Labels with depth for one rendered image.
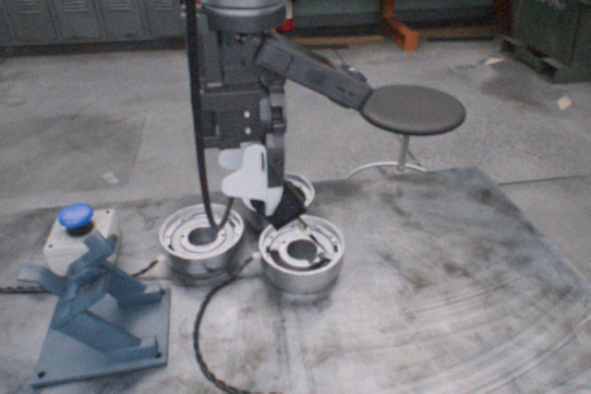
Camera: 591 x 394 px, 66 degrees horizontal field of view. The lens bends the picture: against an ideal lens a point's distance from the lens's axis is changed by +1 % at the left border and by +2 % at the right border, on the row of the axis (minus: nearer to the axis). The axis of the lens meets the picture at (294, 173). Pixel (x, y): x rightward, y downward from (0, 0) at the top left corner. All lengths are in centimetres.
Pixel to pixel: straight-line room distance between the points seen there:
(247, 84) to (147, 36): 350
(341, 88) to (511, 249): 37
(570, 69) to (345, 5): 196
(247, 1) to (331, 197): 41
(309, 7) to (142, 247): 388
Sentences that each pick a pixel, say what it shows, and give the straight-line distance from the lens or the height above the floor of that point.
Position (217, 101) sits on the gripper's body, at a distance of 39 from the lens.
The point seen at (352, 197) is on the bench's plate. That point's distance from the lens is 71.
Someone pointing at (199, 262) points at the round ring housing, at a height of 83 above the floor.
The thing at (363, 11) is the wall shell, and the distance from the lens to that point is 453.
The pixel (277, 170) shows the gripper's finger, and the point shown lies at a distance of 41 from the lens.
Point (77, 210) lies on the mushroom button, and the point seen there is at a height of 87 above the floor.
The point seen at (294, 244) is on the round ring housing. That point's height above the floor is 82.
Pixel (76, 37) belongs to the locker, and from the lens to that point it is 399.
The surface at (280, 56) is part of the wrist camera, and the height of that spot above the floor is 109.
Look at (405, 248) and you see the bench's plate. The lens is 63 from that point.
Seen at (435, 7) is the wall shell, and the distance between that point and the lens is 479.
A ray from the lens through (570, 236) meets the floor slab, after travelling 213.
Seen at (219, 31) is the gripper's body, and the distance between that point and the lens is 39.
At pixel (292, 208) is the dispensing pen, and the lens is 49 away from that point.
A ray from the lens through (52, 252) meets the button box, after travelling 62.
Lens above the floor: 122
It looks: 34 degrees down
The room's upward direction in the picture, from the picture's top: straight up
